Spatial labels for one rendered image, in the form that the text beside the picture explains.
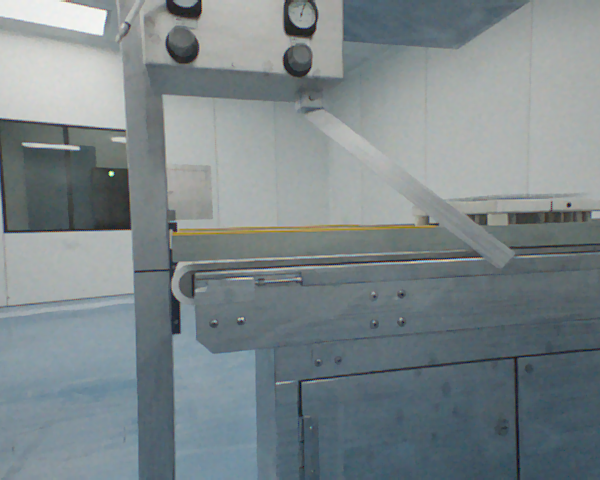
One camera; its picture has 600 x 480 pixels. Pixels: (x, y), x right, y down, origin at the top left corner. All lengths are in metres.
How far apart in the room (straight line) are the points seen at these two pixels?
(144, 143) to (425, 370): 0.59
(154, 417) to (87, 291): 4.72
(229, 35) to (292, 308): 0.32
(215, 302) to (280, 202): 5.59
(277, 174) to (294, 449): 5.58
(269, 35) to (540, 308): 0.52
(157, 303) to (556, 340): 0.66
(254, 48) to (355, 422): 0.51
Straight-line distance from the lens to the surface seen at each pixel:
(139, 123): 0.83
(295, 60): 0.50
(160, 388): 0.86
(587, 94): 4.07
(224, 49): 0.52
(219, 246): 0.52
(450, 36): 1.02
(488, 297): 0.67
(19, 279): 5.54
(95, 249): 5.51
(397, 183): 0.53
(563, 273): 0.74
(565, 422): 0.88
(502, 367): 0.77
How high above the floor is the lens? 0.94
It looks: 3 degrees down
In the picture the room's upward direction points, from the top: 1 degrees counter-clockwise
